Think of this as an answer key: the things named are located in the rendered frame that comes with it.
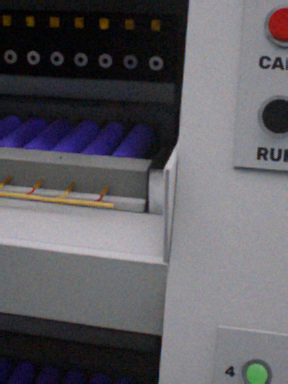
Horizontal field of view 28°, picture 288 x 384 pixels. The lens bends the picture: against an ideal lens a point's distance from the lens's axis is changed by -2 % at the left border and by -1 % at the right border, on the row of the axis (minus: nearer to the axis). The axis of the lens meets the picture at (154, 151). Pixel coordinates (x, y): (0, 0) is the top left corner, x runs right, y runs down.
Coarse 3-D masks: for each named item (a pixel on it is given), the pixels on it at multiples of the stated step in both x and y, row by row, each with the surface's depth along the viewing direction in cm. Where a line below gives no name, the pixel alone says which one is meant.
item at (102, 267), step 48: (96, 96) 46; (144, 96) 45; (0, 240) 30; (48, 240) 30; (96, 240) 30; (144, 240) 30; (0, 288) 31; (48, 288) 30; (96, 288) 29; (144, 288) 29
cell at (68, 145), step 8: (88, 120) 42; (80, 128) 41; (88, 128) 41; (96, 128) 42; (72, 136) 39; (80, 136) 40; (88, 136) 40; (64, 144) 38; (72, 144) 38; (80, 144) 39; (88, 144) 40; (72, 152) 37; (80, 152) 38
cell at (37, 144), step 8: (56, 120) 43; (64, 120) 43; (48, 128) 41; (56, 128) 41; (64, 128) 42; (72, 128) 43; (40, 136) 39; (48, 136) 39; (56, 136) 40; (64, 136) 41; (32, 144) 38; (40, 144) 38; (48, 144) 39; (56, 144) 40
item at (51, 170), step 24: (0, 168) 35; (24, 168) 34; (48, 168) 34; (72, 168) 34; (96, 168) 33; (120, 168) 33; (144, 168) 33; (0, 192) 33; (96, 192) 34; (120, 192) 34; (144, 192) 33
